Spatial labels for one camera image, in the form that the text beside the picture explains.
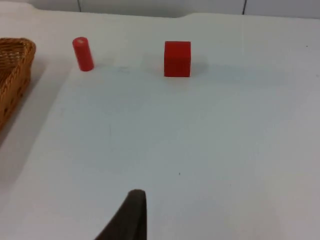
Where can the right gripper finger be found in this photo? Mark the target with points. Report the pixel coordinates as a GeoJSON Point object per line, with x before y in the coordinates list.
{"type": "Point", "coordinates": [130, 220]}

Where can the pale brown wicker basket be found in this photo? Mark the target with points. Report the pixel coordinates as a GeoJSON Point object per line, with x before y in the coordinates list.
{"type": "Point", "coordinates": [12, 75]}

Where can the red cylinder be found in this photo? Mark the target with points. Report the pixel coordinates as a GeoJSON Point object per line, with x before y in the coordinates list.
{"type": "Point", "coordinates": [83, 54]}

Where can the red cube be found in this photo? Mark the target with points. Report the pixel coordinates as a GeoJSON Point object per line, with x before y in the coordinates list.
{"type": "Point", "coordinates": [177, 59]}

